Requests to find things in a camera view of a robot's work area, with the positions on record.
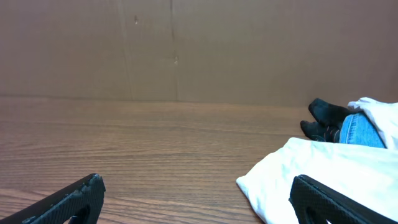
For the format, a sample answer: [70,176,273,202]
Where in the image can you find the black garment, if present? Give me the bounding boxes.
[300,98,364,144]

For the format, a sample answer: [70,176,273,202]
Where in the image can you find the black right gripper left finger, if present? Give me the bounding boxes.
[1,174,106,224]

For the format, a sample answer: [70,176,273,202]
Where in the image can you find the beige shorts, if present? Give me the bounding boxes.
[236,97,397,223]

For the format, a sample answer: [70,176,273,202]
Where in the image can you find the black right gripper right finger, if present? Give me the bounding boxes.
[289,175,397,224]

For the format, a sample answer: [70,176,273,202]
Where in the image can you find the blue denim jeans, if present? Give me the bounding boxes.
[339,113,385,148]

